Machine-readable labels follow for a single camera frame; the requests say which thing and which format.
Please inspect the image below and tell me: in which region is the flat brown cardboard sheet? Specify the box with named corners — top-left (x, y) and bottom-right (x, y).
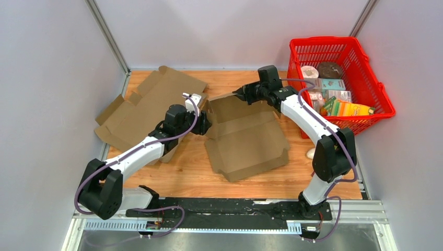
top-left (94, 66), bottom-right (208, 158)

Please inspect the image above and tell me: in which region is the white egg-shaped object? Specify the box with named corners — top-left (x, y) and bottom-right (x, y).
top-left (306, 148), bottom-right (316, 159)

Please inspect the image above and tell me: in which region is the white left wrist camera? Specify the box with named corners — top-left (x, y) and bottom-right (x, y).
top-left (182, 93), bottom-right (203, 114)

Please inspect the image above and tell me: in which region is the teal product box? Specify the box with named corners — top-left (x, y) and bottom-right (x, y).
top-left (305, 78), bottom-right (346, 92)

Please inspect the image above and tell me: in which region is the brown cardboard box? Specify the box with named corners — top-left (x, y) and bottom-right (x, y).
top-left (204, 94), bottom-right (290, 182)

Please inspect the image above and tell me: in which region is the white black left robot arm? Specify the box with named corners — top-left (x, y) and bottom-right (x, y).
top-left (74, 105), bottom-right (212, 220)

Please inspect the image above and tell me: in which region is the red plastic basket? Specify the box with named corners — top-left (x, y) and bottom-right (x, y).
top-left (287, 36), bottom-right (397, 140)

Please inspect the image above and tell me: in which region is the aluminium rail frame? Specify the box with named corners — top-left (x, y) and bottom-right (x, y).
top-left (62, 200), bottom-right (397, 250)

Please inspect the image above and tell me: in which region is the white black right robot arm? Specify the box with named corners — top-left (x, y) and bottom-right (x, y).
top-left (233, 65), bottom-right (357, 219)

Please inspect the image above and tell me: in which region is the green product box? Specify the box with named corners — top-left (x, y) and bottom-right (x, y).
top-left (320, 96), bottom-right (336, 116)

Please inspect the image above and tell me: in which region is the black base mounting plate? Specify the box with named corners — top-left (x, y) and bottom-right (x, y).
top-left (125, 197), bottom-right (333, 230)

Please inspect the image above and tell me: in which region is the orange yellow product box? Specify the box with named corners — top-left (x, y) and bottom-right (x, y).
top-left (330, 101), bottom-right (375, 117)

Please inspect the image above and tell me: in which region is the pink white product box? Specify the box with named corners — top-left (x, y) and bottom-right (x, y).
top-left (308, 90), bottom-right (352, 106)

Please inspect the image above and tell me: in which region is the white round container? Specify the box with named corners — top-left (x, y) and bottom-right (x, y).
top-left (300, 65), bottom-right (319, 78)

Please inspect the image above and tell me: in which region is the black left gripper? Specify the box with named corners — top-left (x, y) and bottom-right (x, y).
top-left (176, 106), bottom-right (213, 137)

